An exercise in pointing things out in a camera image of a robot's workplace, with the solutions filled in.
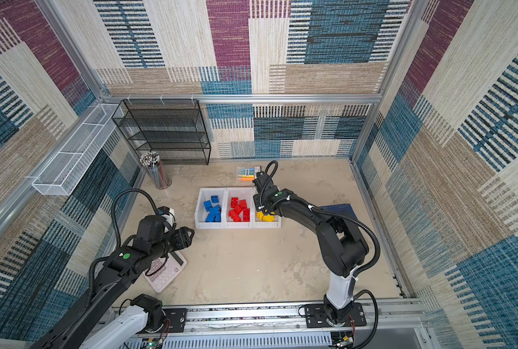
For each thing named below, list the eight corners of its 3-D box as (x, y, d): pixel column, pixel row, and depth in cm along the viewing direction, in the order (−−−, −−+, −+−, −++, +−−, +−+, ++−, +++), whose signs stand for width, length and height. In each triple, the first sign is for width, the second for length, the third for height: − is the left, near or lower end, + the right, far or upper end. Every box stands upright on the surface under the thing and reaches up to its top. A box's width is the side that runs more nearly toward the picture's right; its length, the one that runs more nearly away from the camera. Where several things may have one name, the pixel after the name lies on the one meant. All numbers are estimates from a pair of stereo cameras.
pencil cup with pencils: (153, 189, 111) (137, 163, 97) (158, 178, 116) (143, 151, 101) (169, 189, 111) (155, 163, 97) (173, 178, 116) (160, 151, 101)
